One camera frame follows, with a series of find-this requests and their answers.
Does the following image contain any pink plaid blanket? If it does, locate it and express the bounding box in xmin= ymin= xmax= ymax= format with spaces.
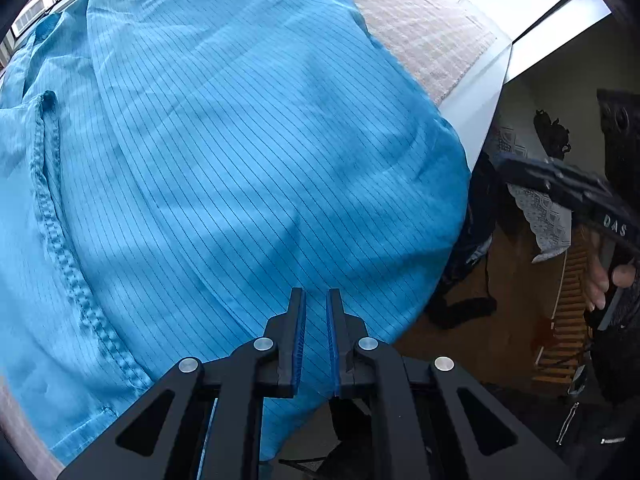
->
xmin=0 ymin=0 xmax=511 ymax=471

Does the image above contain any person's right hand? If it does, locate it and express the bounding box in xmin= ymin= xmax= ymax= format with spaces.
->
xmin=584 ymin=240 xmax=637 ymax=312

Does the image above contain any white lace cloth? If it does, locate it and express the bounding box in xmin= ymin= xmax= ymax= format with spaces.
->
xmin=492 ymin=125 xmax=573 ymax=264

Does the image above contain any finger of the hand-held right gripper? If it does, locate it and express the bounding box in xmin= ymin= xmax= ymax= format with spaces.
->
xmin=495 ymin=156 xmax=618 ymax=216

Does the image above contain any black zipped jacket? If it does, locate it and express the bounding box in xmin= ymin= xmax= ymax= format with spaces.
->
xmin=485 ymin=380 xmax=640 ymax=480

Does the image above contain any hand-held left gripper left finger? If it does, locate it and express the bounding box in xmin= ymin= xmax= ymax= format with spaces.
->
xmin=57 ymin=287 xmax=307 ymax=480

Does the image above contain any blue striped work coat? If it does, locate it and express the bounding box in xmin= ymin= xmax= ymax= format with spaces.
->
xmin=0 ymin=0 xmax=471 ymax=466

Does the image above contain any wooden slatted rack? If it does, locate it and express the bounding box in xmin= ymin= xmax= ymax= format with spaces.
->
xmin=532 ymin=225 xmax=596 ymax=386

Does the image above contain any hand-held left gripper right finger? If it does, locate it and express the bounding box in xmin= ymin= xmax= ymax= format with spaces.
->
xmin=326 ymin=288 xmax=576 ymax=480

